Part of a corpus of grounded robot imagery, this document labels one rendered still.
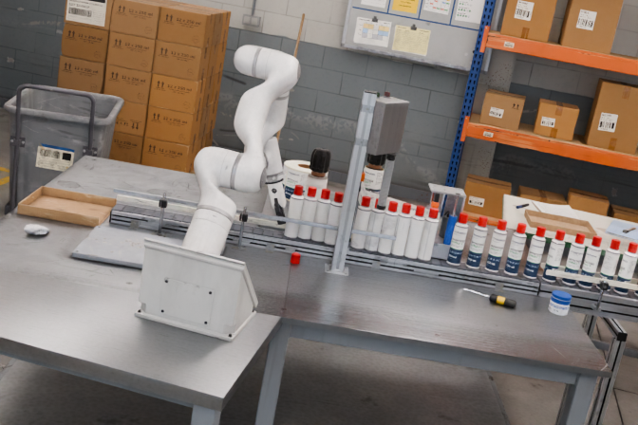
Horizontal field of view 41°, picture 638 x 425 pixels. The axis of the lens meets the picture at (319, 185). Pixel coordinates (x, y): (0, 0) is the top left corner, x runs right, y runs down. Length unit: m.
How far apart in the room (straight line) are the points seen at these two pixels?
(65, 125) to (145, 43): 1.53
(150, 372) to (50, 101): 3.92
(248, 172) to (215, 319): 0.49
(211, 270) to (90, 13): 4.47
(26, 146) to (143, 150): 1.56
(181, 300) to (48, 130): 2.92
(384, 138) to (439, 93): 4.56
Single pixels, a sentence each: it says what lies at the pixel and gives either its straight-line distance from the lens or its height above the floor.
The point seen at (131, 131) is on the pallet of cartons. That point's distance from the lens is 6.69.
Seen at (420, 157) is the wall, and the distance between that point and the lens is 7.66.
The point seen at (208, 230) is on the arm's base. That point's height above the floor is 1.07.
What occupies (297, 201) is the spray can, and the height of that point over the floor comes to 1.03.
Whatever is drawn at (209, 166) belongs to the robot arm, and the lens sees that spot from 2.68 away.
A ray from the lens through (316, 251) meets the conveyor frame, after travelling 3.22.
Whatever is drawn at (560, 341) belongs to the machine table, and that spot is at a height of 0.83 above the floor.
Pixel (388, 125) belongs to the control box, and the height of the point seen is 1.39.
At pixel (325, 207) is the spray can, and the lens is 3.20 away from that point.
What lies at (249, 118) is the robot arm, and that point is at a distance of 2.74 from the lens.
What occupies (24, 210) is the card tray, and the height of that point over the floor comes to 0.85.
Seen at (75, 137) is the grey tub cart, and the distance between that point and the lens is 5.24.
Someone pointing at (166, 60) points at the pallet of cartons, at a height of 1.01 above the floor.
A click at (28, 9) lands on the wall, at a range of 8.73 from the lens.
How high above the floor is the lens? 1.90
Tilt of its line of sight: 14 degrees down
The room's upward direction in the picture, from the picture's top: 10 degrees clockwise
